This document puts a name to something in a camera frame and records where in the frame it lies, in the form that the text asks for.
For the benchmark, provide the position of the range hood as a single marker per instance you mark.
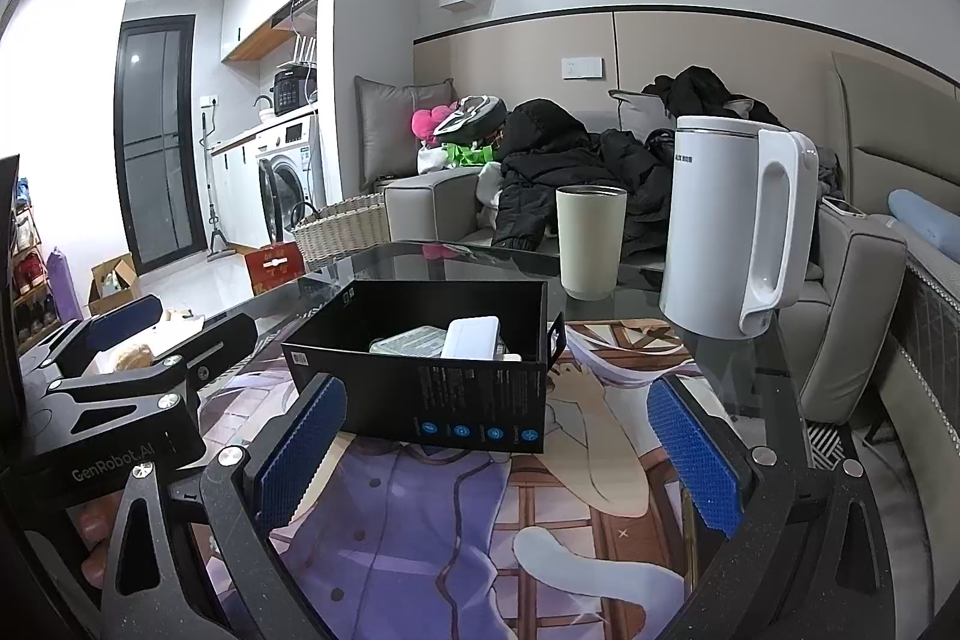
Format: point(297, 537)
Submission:
point(294, 14)

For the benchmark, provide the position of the person's left hand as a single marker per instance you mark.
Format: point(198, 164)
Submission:
point(94, 526)

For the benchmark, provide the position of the beige cup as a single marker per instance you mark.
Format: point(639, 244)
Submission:
point(589, 242)

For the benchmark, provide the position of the grey cushion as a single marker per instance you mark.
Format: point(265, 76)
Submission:
point(637, 111)
point(390, 130)

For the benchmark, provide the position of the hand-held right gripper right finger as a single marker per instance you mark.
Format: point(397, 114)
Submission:
point(694, 460)

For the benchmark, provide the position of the open cardboard box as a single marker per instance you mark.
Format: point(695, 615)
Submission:
point(112, 284)

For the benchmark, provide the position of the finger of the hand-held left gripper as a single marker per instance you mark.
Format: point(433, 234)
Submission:
point(124, 319)
point(217, 340)

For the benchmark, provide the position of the black puffy jacket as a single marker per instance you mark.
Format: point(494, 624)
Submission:
point(540, 160)

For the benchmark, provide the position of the white kitchen cabinet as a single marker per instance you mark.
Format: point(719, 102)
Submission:
point(236, 190)

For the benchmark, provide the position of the bread bun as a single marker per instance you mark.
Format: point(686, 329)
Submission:
point(135, 356)

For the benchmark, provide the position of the printed desk mat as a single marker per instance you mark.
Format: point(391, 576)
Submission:
point(450, 535)

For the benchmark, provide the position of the white plush toy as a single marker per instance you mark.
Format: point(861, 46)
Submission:
point(431, 160)

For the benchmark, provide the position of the black rice cooker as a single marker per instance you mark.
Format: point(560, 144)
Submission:
point(287, 93)

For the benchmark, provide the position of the purple bag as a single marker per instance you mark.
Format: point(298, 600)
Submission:
point(64, 287)

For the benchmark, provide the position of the black cardboard box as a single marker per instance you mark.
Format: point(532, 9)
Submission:
point(450, 400)

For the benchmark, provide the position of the grey sofa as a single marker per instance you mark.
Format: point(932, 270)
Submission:
point(427, 205)

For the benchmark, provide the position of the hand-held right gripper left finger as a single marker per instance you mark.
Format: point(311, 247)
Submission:
point(300, 452)

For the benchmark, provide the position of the clear plastic case with label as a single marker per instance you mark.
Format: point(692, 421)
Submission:
point(412, 341)

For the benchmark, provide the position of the shoe rack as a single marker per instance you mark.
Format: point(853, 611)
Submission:
point(34, 265)

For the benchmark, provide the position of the wicker basket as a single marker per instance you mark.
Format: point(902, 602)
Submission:
point(337, 231)

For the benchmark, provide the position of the red gift box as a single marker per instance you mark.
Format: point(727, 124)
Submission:
point(274, 269)

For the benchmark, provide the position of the black framed glass door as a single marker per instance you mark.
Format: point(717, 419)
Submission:
point(161, 145)

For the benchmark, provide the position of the green ribbon toy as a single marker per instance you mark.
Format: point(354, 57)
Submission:
point(469, 154)

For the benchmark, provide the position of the white washing machine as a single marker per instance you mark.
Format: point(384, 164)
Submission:
point(296, 175)

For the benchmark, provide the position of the mop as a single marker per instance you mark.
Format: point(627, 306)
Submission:
point(211, 190)

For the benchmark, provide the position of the grey quilted chair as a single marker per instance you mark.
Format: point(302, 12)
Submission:
point(930, 385)

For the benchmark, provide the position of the white electric kettle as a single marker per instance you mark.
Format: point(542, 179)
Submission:
point(712, 220)

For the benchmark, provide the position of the pink plush toy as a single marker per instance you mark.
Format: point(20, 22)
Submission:
point(427, 123)

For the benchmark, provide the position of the blue bolster pillow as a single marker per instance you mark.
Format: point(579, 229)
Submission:
point(926, 216)

